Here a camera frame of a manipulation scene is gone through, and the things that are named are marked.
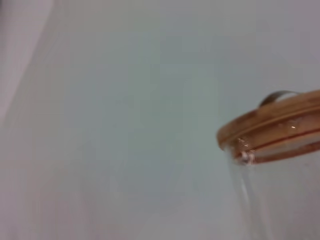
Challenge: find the glass water dispenser jar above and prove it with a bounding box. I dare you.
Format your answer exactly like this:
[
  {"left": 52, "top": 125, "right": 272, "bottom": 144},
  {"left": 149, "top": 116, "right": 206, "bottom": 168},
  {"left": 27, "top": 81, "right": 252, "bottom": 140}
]
[{"left": 221, "top": 138, "right": 320, "bottom": 240}]

